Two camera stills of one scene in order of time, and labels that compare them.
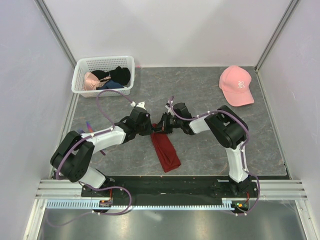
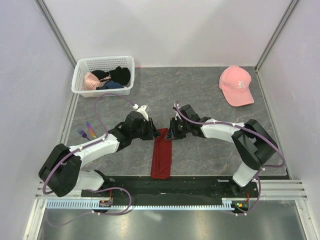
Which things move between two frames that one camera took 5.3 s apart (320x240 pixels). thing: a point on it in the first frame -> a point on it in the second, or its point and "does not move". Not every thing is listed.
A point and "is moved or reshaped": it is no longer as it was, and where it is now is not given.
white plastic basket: (90, 75) does not move
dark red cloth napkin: (165, 150) is moved or reshaped
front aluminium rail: (267, 189) does not move
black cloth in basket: (120, 74) does not move
